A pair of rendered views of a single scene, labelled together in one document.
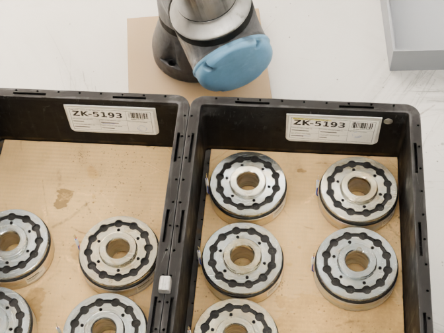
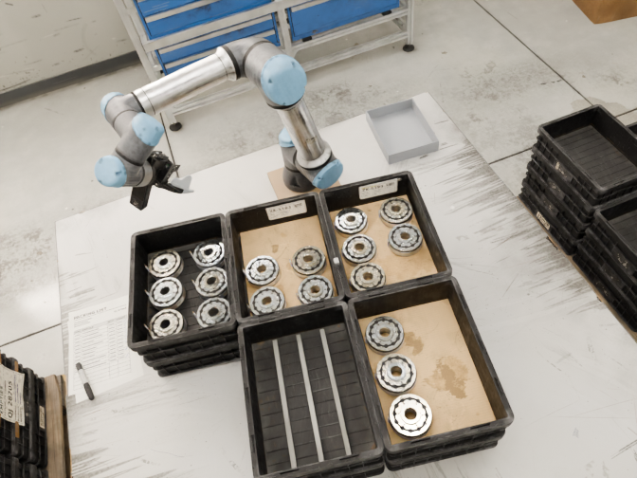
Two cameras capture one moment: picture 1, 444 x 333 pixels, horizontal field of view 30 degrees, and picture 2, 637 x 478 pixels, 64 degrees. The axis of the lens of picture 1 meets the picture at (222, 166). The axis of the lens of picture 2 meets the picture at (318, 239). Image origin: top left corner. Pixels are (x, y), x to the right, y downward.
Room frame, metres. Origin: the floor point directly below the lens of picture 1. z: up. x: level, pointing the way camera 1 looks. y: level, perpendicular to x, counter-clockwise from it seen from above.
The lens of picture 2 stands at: (-0.35, 0.25, 2.13)
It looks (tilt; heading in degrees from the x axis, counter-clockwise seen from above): 54 degrees down; 350
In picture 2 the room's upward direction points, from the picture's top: 12 degrees counter-clockwise
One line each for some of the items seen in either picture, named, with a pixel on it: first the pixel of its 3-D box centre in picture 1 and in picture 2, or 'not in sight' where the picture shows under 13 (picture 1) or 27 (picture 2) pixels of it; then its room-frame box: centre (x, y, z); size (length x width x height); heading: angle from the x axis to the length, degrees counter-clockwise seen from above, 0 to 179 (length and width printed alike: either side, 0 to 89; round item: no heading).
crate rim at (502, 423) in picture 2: not in sight; (423, 357); (0.08, -0.03, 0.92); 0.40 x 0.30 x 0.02; 172
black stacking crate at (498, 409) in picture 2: not in sight; (422, 364); (0.08, -0.03, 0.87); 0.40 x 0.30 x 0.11; 172
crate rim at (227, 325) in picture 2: not in sight; (180, 277); (0.56, 0.51, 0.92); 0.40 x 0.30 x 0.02; 172
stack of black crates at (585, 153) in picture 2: not in sight; (583, 182); (0.73, -1.12, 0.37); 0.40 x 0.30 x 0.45; 1
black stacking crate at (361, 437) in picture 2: not in sight; (307, 391); (0.12, 0.27, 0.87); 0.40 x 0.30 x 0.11; 172
